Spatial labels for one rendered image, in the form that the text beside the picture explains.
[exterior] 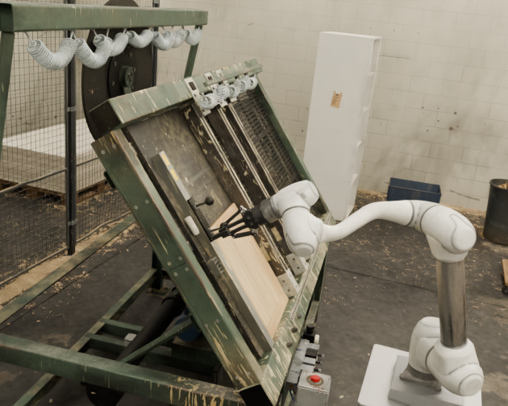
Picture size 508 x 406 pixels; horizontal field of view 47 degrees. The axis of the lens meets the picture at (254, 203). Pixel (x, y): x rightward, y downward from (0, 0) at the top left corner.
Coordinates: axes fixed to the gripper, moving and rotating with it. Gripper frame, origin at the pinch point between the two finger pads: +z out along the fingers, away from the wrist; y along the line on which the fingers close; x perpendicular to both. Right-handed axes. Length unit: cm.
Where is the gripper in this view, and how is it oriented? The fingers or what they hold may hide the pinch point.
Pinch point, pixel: (220, 234)
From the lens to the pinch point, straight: 225.4
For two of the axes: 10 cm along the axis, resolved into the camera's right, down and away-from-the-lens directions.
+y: 4.9, 8.6, 1.5
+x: 2.4, -3.0, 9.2
